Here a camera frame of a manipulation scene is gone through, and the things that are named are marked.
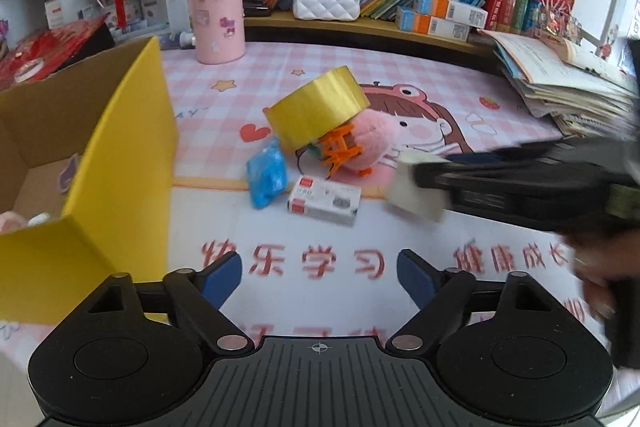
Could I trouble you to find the yellow cardboard box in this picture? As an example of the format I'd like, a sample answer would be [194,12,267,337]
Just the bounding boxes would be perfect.
[0,36,180,325]

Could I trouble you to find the orange plastic clip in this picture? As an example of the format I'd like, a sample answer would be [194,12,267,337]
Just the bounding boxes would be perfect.
[320,127,363,172]

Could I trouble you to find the colourful acrylic ornament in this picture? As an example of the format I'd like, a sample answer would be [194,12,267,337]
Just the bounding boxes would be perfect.
[540,2,583,45]

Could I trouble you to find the stack of papers and workbooks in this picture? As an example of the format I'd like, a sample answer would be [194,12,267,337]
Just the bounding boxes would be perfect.
[480,29,640,138]

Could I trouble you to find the orange and blue carton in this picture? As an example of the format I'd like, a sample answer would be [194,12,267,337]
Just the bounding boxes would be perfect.
[414,0,488,28]
[396,6,472,42]

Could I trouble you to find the blue plastic packet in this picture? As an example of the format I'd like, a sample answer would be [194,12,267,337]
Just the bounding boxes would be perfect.
[246,138,289,209]

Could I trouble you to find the person's right hand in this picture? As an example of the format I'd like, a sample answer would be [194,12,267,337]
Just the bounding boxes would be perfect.
[570,234,626,323]

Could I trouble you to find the pink checked printed tablecloth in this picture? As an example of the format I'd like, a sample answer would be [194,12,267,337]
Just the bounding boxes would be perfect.
[0,38,640,413]

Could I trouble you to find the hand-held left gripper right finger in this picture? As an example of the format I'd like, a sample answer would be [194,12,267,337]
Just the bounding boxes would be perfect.
[384,248,557,354]

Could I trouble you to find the red paper decorations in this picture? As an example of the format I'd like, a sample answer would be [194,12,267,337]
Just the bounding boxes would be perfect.
[0,14,116,90]

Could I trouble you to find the small white box red label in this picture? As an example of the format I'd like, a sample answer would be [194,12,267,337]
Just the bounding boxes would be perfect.
[287,175,362,227]

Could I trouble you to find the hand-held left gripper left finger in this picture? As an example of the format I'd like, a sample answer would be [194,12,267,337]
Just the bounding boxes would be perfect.
[86,251,256,355]

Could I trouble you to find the white charger plug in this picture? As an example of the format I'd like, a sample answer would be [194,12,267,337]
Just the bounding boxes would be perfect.
[387,150,451,223]

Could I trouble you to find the large pink plush toy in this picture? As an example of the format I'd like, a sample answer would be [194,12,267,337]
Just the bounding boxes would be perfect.
[0,209,51,235]

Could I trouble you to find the yellow tape roll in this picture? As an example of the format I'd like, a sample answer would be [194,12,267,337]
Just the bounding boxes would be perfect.
[263,66,371,154]

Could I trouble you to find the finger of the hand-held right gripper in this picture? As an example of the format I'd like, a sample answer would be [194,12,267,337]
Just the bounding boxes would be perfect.
[412,158,506,212]
[440,143,563,165]

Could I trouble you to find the pink cylinder container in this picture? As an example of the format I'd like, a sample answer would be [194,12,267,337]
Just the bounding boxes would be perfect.
[185,0,247,65]

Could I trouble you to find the white tape roll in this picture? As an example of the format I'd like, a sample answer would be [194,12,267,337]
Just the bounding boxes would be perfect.
[12,57,45,82]

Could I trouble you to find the red and green thick books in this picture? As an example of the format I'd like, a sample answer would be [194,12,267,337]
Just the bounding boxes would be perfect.
[482,0,543,32]

